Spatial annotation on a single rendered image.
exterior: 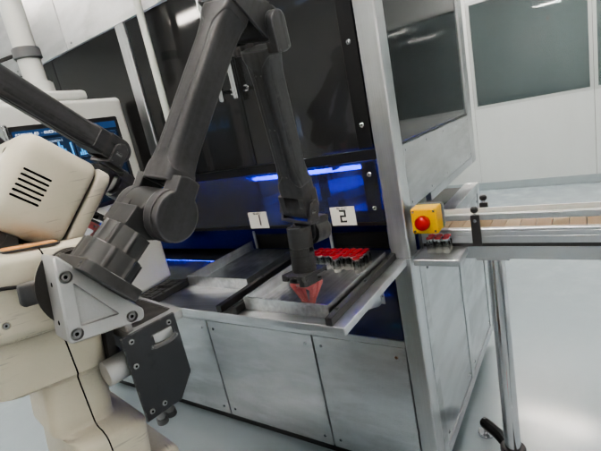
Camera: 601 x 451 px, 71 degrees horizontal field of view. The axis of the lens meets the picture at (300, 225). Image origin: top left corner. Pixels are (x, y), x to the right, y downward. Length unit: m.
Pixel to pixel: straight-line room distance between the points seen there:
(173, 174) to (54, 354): 0.34
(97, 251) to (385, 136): 0.82
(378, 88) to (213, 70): 0.58
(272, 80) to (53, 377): 0.62
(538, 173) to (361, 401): 4.61
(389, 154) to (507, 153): 4.67
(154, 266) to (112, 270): 1.21
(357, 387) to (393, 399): 0.13
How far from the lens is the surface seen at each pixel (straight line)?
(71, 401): 0.83
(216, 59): 0.72
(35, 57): 1.74
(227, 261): 1.56
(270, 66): 0.82
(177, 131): 0.66
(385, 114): 1.18
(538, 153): 5.79
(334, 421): 1.76
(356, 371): 1.56
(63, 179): 0.74
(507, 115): 5.76
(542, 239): 1.28
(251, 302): 1.11
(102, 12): 1.92
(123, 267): 0.60
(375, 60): 1.19
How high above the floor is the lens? 1.33
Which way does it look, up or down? 14 degrees down
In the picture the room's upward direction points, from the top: 12 degrees counter-clockwise
